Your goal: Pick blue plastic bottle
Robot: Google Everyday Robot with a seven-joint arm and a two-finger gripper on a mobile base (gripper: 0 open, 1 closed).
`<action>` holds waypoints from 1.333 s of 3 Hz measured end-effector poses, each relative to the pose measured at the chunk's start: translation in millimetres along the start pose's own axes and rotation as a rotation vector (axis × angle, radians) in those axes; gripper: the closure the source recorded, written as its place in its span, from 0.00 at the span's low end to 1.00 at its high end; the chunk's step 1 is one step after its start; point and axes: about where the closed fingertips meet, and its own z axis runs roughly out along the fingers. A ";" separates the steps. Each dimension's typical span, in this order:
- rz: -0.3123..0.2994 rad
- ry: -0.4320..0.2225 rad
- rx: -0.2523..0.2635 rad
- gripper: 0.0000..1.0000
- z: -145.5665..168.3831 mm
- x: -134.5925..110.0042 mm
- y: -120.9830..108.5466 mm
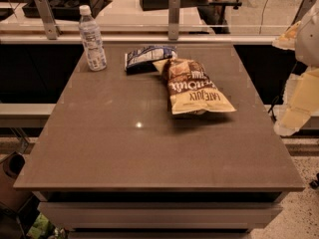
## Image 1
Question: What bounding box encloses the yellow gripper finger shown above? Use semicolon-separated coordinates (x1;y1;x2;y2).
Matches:
272;21;301;51
274;67;319;136

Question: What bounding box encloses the clear plastic water bottle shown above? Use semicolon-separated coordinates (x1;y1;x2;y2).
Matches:
79;5;107;72

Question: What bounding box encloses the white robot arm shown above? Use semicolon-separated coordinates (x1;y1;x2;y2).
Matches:
272;1;319;136

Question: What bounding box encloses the brown Late July chip bag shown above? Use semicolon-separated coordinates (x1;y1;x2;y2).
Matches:
154;58;235;115

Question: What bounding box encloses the blue white snack bag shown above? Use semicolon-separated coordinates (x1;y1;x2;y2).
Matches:
125;45;177;75

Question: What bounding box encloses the black tray on counter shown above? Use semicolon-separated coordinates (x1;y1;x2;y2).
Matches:
21;0;114;22

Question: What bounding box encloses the grey table drawer base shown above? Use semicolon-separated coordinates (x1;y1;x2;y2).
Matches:
39;201;282;234

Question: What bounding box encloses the green crumpled item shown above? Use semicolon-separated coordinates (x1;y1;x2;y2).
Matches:
27;214;68;239

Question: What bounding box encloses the brown cylindrical bin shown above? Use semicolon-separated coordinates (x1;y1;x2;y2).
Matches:
0;152;32;212

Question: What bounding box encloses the right metal railing bracket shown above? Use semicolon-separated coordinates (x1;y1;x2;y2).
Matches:
292;0;317;24

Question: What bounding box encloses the metal railing bracket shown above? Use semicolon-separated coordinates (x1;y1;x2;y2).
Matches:
167;0;180;40
34;0;60;40
292;0;317;24

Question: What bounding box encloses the middle metal railing bracket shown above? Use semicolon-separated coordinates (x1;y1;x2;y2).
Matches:
167;0;180;40

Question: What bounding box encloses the left metal railing bracket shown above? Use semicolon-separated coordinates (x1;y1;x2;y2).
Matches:
34;0;60;40

